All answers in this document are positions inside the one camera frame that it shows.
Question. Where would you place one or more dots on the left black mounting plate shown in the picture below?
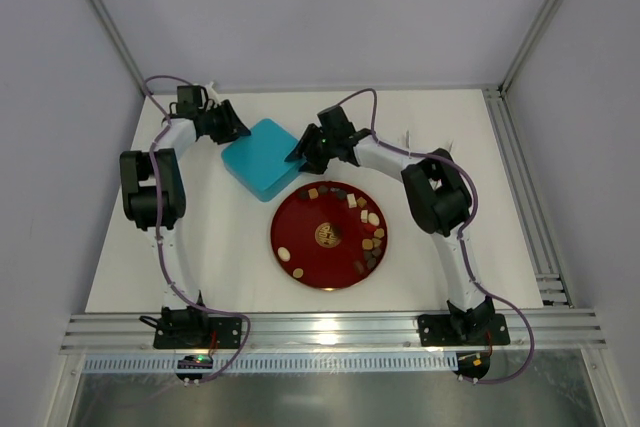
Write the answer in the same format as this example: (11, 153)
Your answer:
(198, 333)

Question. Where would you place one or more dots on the metal tongs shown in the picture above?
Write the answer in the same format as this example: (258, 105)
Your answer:
(447, 144)

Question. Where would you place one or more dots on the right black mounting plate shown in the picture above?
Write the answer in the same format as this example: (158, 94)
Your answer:
(443, 330)

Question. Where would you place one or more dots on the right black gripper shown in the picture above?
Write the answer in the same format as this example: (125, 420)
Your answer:
(315, 145)

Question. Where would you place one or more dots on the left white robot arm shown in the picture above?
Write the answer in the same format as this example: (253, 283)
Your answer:
(154, 199)

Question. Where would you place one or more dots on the white oval chocolate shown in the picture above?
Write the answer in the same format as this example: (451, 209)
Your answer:
(284, 254)
(373, 219)

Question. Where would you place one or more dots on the white slotted cable duct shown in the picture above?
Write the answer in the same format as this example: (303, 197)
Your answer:
(257, 363)

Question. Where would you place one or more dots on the black mounting plate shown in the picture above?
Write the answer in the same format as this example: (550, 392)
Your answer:
(198, 333)
(443, 330)

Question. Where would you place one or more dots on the teal box lid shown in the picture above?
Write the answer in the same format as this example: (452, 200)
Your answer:
(268, 141)

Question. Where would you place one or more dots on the cream rectangular chocolate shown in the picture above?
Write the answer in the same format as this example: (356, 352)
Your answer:
(351, 201)

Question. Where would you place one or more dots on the white oval chocolate right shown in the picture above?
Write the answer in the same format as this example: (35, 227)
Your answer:
(373, 219)

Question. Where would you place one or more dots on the round red lacquer tray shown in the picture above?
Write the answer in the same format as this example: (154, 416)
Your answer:
(325, 237)

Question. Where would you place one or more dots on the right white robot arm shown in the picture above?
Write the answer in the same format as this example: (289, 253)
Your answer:
(440, 204)

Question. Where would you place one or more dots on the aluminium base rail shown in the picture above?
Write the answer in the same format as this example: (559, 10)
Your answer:
(552, 328)

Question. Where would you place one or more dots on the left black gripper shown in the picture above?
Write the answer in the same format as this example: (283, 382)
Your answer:
(223, 122)

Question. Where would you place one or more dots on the teal chocolate box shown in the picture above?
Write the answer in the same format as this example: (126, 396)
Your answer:
(263, 179)

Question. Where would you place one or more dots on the brown striped chocolate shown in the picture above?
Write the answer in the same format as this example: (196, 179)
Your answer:
(359, 268)

